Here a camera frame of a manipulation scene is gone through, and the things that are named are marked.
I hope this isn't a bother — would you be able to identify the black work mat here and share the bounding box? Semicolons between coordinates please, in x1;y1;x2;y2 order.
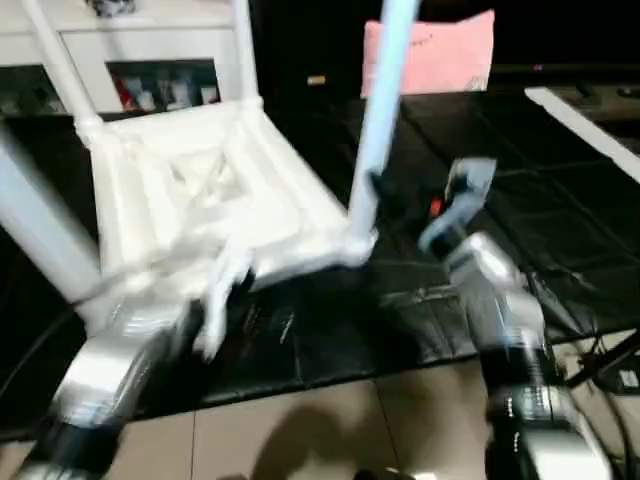
0;90;640;441

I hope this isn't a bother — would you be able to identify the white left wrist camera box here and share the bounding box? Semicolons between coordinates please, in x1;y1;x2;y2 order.
190;245;256;361

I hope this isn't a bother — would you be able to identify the red bottle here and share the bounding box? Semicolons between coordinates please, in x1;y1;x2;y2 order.
118;78;139;109

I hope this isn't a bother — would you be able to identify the pink pillow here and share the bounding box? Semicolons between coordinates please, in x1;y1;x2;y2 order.
362;10;496;99

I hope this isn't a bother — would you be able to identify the black cabinet with gold label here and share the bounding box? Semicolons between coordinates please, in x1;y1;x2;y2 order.
250;0;640;96

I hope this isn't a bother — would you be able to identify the white plastic table top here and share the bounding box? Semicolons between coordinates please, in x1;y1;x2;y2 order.
75;98;379;301

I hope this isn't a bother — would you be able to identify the black box with white label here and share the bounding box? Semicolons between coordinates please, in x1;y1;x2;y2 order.
610;368;640;393

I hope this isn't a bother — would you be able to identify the white plastic table leg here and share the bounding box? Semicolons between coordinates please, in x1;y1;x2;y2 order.
0;130;101;301
345;0;421;246
20;0;103;141
230;0;265;109

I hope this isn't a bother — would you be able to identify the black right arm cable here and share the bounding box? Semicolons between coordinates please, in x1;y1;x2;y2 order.
530;270;601;341

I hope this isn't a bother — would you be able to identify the white glass-door cabinet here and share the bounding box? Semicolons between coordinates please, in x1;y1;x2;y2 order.
0;0;251;116

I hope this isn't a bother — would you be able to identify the white flat board strip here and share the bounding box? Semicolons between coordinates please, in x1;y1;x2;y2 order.
525;87;640;181

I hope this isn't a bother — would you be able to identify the dark patterned ornament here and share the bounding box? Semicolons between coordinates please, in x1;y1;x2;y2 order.
88;0;136;16

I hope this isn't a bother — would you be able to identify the black tripod stand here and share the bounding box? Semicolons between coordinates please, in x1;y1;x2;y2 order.
565;335;640;391

